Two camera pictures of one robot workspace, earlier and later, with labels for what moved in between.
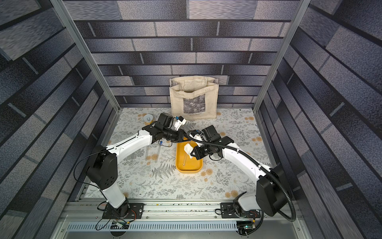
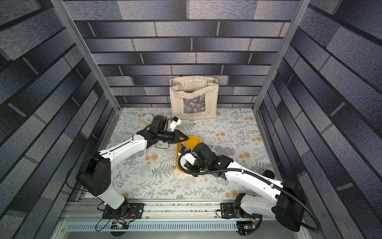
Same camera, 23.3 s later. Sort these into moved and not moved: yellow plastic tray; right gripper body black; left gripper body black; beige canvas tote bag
Moved: right gripper body black
Not moved: beige canvas tote bag; left gripper body black; yellow plastic tray
